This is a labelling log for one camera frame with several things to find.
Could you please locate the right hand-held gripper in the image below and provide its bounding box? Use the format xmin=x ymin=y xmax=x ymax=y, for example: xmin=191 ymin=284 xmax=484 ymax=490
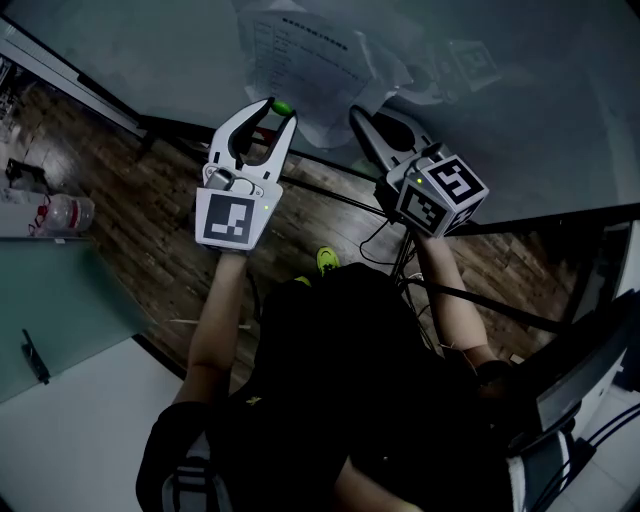
xmin=348 ymin=104 xmax=491 ymax=239

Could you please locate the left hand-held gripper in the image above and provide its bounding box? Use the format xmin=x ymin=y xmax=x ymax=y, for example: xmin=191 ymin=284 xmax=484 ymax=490
xmin=194 ymin=97 xmax=299 ymax=252

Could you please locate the white sheet of paper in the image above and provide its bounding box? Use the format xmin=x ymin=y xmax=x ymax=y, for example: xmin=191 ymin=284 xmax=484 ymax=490
xmin=236 ymin=8 xmax=414 ymax=150

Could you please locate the large glossy whiteboard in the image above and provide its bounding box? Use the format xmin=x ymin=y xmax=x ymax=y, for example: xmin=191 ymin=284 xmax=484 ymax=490
xmin=0 ymin=0 xmax=640 ymax=226

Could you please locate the person's left forearm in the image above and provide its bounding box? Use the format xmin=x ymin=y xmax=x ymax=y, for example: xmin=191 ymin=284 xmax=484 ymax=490
xmin=171 ymin=246 xmax=252 ymax=407

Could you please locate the person's right forearm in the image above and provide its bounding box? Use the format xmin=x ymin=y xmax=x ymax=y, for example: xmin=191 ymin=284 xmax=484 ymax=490
xmin=411 ymin=231 xmax=497 ymax=372

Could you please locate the clear plastic water bottle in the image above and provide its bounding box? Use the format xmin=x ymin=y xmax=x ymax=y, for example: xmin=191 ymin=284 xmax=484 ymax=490
xmin=30 ymin=193 xmax=97 ymax=236

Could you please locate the frosted glass panel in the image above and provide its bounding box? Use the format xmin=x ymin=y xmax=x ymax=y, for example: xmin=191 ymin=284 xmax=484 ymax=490
xmin=0 ymin=236 xmax=152 ymax=404

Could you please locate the person's black clothing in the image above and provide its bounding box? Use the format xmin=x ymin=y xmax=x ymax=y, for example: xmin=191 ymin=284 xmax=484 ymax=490
xmin=135 ymin=261 xmax=517 ymax=512

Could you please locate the white and grey machine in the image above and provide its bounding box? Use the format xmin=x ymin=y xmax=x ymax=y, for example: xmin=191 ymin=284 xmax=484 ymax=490
xmin=507 ymin=219 xmax=640 ymax=512

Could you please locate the black cable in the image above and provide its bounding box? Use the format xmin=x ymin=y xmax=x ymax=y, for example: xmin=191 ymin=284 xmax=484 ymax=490
xmin=358 ymin=217 xmax=404 ymax=267

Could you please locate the grey backpack strap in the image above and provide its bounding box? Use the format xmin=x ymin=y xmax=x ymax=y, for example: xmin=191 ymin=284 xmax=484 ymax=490
xmin=504 ymin=428 xmax=572 ymax=512
xmin=161 ymin=443 xmax=232 ymax=512

